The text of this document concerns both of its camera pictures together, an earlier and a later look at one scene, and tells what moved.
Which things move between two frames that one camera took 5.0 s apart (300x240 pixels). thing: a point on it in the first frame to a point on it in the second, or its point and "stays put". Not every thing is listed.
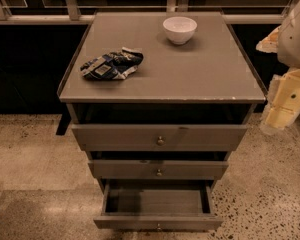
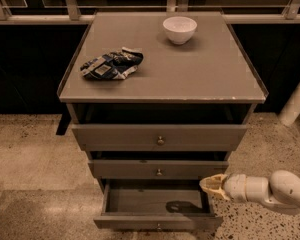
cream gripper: x=296 y=39 to x=235 y=186
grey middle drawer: x=155 y=169 stays put
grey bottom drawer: x=157 y=203 stays put
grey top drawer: x=160 y=138 stays put
